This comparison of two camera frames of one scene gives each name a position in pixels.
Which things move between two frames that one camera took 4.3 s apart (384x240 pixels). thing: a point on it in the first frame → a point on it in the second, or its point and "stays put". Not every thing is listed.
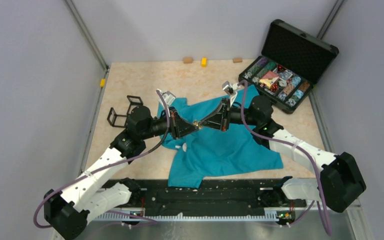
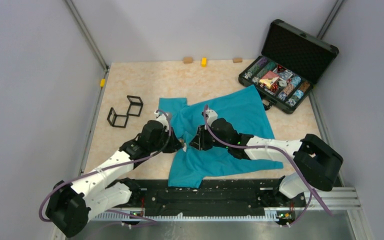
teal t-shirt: x=201 y=153 stays put
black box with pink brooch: x=116 y=120 stays put
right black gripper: x=220 y=118 → x=199 y=140
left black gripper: x=179 y=126 → x=174 y=144
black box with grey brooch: x=134 y=101 stays put
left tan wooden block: x=187 y=60 stays put
